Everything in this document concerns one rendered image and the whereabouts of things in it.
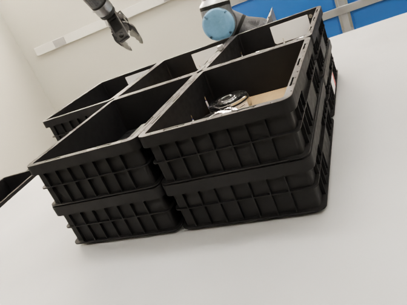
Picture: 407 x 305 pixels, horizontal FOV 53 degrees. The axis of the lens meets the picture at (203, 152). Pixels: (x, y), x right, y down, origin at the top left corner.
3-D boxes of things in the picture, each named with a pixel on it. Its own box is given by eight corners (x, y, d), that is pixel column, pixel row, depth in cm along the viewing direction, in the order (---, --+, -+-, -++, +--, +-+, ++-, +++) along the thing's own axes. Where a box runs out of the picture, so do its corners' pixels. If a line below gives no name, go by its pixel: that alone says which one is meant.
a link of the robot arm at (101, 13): (108, 3, 159) (91, 14, 161) (115, 11, 162) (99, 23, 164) (105, -7, 163) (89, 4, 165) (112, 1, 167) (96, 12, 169)
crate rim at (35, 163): (114, 107, 124) (111, 100, 123) (202, 79, 111) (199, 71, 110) (28, 177, 91) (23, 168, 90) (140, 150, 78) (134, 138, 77)
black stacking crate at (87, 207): (143, 164, 131) (127, 132, 127) (229, 145, 118) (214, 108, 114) (74, 249, 98) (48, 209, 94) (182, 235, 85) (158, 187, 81)
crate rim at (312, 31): (237, 41, 144) (234, 35, 143) (323, 12, 131) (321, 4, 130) (203, 79, 111) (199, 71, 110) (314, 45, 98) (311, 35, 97)
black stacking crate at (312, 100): (215, 111, 114) (200, 73, 110) (324, 82, 101) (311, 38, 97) (162, 191, 81) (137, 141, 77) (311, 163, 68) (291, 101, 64)
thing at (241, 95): (214, 99, 108) (214, 97, 108) (251, 88, 104) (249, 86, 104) (205, 114, 100) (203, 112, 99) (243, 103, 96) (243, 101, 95)
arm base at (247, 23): (252, 51, 178) (231, 42, 178) (268, 17, 171) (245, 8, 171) (251, 58, 164) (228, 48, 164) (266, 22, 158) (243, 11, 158)
